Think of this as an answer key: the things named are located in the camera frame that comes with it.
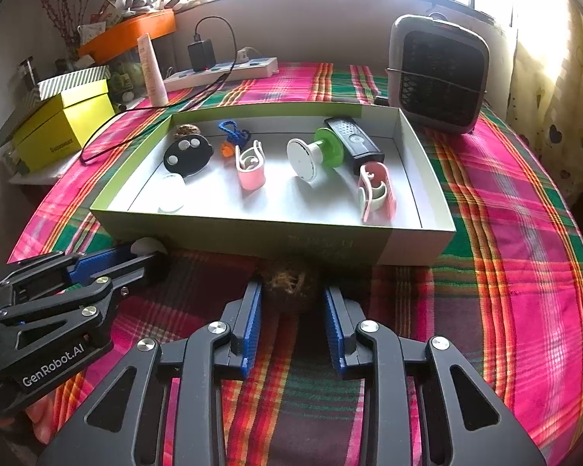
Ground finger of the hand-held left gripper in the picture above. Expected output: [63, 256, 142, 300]
[0, 245, 144, 298]
[0, 251, 170, 332]

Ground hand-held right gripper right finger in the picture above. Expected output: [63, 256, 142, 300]
[323, 285, 547, 466]

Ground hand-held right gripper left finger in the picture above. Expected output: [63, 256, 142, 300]
[38, 279, 264, 466]

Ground white egg-shaped ball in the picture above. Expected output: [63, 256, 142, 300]
[133, 237, 168, 256]

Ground small brown fibrous ball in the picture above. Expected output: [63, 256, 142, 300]
[262, 261, 321, 314]

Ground green cardboard box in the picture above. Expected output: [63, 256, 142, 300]
[90, 102, 457, 267]

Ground black round case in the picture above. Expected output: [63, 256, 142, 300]
[164, 134, 213, 176]

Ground blue orange crochet toy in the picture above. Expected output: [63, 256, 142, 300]
[217, 120, 251, 157]

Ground green white spool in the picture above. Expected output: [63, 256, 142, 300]
[286, 127, 345, 184]

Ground black rectangular device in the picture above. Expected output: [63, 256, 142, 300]
[324, 116, 386, 176]

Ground person's left hand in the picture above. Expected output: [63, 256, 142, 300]
[26, 393, 61, 445]

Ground yellow shoebox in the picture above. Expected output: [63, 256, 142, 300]
[12, 80, 116, 173]

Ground pink green plaid tablecloth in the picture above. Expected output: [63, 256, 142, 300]
[7, 62, 583, 466]

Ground grey white striped box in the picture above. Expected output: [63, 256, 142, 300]
[0, 64, 112, 146]

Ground clear storage container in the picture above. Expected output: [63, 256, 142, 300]
[109, 39, 176, 98]

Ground beige cosmetic tube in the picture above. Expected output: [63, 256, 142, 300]
[137, 34, 169, 106]

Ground black charger adapter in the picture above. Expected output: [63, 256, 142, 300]
[188, 39, 215, 73]

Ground white power strip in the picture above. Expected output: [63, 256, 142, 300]
[162, 57, 279, 92]

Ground dried red branches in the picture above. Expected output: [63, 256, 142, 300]
[31, 0, 86, 54]

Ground cream heart-print curtain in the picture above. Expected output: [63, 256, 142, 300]
[505, 5, 583, 195]

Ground black charger cable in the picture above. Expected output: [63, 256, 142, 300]
[80, 16, 239, 166]

